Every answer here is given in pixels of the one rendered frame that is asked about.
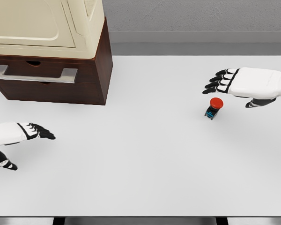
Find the red push-button switch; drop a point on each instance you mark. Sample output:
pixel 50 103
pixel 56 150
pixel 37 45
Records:
pixel 216 103

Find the brown cabinet with cream top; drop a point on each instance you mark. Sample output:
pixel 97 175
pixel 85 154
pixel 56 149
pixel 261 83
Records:
pixel 37 25

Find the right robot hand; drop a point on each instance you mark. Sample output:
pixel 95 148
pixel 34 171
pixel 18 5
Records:
pixel 253 82

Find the brown drawer with notch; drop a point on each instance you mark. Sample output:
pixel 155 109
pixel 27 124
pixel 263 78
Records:
pixel 68 92
pixel 84 66

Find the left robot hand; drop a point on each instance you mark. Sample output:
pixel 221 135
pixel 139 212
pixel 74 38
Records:
pixel 9 132

